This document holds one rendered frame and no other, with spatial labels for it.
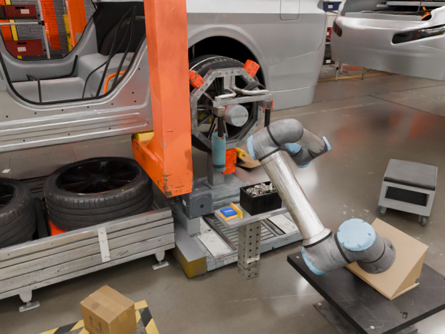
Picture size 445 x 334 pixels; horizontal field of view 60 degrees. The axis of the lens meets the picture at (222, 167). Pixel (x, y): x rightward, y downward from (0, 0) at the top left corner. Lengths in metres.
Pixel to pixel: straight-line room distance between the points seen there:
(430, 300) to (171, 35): 1.70
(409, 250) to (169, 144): 1.27
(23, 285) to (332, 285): 1.58
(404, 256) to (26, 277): 1.89
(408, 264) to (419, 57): 2.89
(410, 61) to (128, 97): 3.04
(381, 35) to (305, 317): 3.27
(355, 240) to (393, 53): 3.07
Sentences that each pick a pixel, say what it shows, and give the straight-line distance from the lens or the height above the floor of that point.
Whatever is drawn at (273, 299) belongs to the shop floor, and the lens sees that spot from 2.30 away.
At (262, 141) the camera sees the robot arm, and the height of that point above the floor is 0.93.
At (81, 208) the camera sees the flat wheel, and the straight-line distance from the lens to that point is 2.34.
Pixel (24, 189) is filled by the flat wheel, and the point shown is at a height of 0.50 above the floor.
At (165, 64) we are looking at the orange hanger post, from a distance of 1.96.
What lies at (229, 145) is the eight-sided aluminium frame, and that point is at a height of 0.61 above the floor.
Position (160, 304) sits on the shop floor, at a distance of 2.28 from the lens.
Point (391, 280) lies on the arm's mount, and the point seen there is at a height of 0.37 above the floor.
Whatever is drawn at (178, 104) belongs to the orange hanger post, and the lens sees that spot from 2.02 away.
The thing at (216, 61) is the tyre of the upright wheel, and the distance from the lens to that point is 2.58.
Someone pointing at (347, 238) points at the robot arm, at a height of 0.57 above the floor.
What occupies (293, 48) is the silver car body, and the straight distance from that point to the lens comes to 2.99.
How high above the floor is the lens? 1.56
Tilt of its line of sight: 24 degrees down
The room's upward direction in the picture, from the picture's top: straight up
